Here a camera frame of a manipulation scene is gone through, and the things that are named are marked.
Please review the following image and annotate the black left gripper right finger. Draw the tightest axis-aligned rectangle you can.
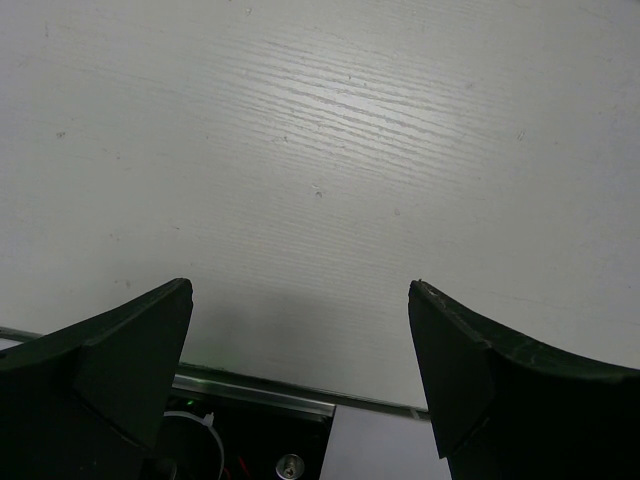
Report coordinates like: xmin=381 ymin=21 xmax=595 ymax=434
xmin=408 ymin=280 xmax=639 ymax=479

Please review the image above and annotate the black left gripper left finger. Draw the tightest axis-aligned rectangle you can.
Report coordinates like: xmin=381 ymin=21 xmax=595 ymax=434
xmin=1 ymin=278 xmax=193 ymax=479

